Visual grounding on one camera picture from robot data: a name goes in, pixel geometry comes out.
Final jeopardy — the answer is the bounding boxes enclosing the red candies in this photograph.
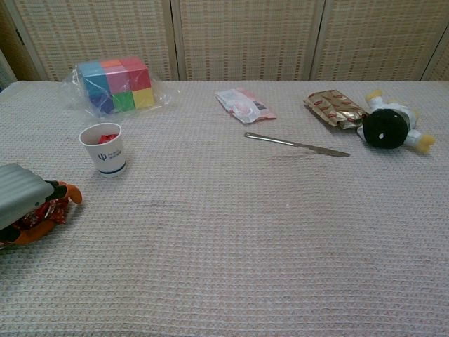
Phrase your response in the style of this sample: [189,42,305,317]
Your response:
[93,132,120,145]

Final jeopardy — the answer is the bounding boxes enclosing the colourful foam blocks clear bag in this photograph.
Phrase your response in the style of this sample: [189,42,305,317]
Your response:
[61,55,173,119]

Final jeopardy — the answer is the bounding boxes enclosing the white paper cup blue print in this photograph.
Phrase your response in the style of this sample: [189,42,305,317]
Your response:
[79,122,128,178]

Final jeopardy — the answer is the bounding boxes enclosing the gold red-print snack packet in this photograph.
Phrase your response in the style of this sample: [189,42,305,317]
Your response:
[303,89,369,131]

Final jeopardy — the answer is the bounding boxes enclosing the plush doll black head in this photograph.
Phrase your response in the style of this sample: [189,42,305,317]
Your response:
[356,88,436,154]

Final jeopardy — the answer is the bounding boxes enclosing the bamboo folding screen panel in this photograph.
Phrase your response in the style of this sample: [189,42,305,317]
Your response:
[310,0,449,82]
[170,0,326,82]
[419,31,449,82]
[6,0,180,82]
[0,0,41,88]

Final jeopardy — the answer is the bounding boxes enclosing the pink white snack packet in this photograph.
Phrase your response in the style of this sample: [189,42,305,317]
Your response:
[214,86,277,125]

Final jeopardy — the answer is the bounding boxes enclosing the silver table knife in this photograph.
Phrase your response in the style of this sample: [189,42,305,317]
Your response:
[244,131,351,158]

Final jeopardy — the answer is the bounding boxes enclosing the white woven tablecloth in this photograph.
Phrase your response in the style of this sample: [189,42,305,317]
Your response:
[0,79,449,337]

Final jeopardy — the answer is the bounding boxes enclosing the left robot hand silver orange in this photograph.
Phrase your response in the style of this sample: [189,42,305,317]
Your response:
[0,163,83,246]

